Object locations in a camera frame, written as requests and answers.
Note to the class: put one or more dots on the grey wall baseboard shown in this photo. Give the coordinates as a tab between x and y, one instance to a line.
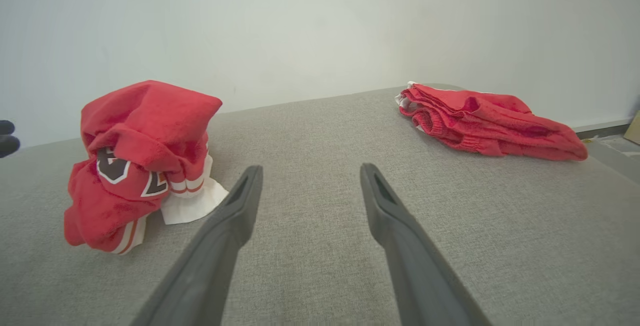
602	129

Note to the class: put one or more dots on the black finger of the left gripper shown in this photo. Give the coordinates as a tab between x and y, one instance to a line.
6	127
7	146

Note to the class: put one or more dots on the red Bulls 23 shorts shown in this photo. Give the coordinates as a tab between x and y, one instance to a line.
490	121

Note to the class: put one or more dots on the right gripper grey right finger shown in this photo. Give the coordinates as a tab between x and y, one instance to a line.
420	271

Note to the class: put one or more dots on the red jersey with white trim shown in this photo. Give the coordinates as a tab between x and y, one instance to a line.
145	121

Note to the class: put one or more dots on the brown cardboard piece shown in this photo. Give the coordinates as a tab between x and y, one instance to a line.
634	129

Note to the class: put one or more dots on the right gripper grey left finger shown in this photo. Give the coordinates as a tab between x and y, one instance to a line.
210	261

